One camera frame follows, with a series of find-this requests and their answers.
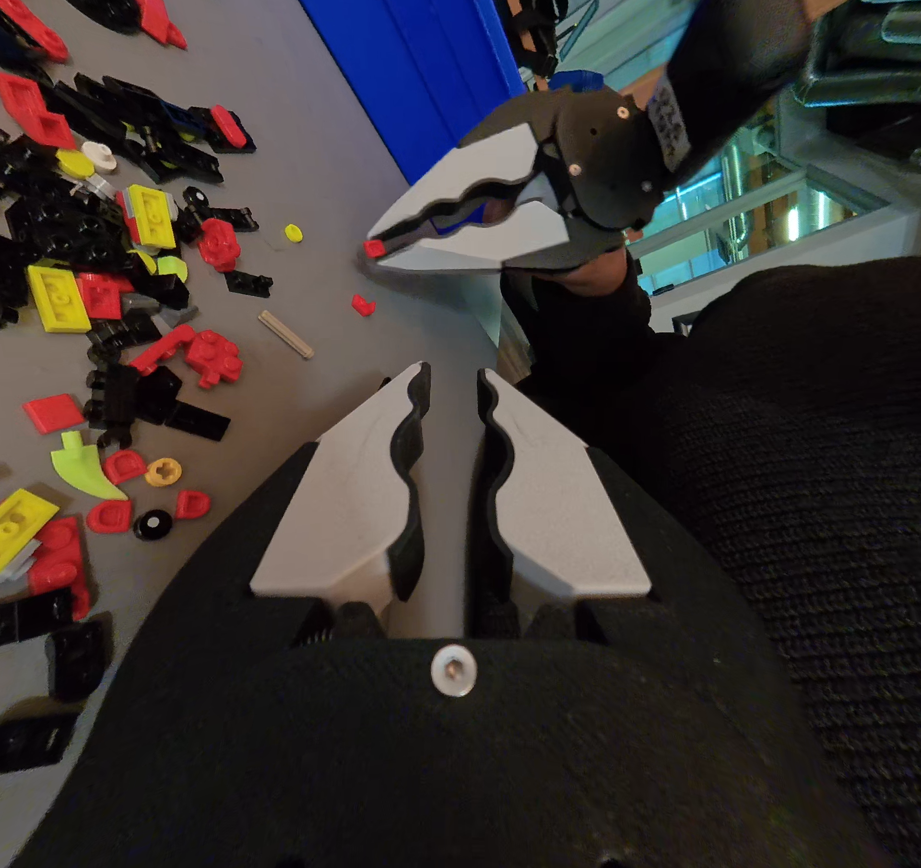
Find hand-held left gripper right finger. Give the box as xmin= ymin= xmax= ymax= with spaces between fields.
xmin=476 ymin=366 xmax=653 ymax=604

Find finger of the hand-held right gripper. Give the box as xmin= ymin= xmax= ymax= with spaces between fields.
xmin=366 ymin=122 xmax=542 ymax=245
xmin=376 ymin=198 xmax=571 ymax=273

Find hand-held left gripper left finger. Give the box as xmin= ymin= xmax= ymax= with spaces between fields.
xmin=248 ymin=361 xmax=434 ymax=604

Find pile of lego pieces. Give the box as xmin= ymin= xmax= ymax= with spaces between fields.
xmin=0 ymin=0 xmax=276 ymax=775

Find tan lego axle pin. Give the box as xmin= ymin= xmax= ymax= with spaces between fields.
xmin=257 ymin=310 xmax=316 ymax=361

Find person's right hand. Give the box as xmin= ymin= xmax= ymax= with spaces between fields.
xmin=565 ymin=249 xmax=628 ymax=298

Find blue plastic bin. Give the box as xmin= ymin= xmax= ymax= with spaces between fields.
xmin=266 ymin=0 xmax=530 ymax=186

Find person's black knit sweater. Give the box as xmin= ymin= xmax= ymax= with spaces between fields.
xmin=518 ymin=257 xmax=921 ymax=868

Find silver ventilation pipes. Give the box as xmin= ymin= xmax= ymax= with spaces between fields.
xmin=716 ymin=0 xmax=921 ymax=268

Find black strapped bag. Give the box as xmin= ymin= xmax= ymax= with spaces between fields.
xmin=475 ymin=0 xmax=571 ymax=79

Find red lego plate with handle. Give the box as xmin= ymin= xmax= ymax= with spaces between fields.
xmin=135 ymin=0 xmax=189 ymax=51

